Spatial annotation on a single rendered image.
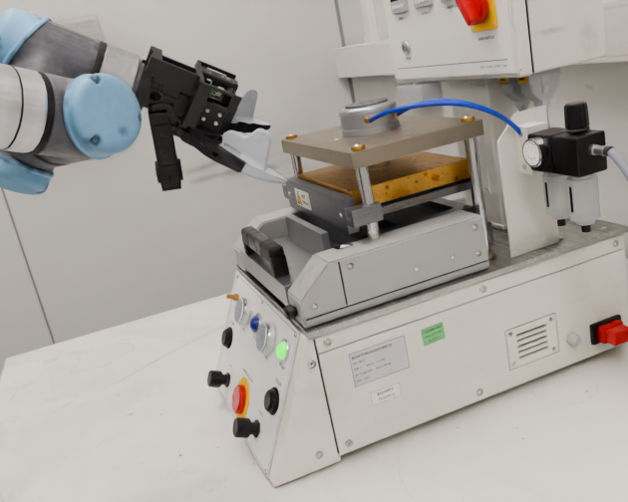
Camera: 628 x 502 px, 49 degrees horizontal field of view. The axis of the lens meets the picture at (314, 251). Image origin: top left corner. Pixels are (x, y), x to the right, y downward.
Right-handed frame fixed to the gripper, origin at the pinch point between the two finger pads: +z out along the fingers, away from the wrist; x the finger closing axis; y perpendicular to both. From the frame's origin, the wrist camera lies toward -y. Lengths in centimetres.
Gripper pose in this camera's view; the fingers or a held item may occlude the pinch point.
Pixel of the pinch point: (276, 157)
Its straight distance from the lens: 91.1
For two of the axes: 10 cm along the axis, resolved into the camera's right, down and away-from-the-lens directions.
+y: 4.6, -7.6, -4.6
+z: 8.7, 2.7, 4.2
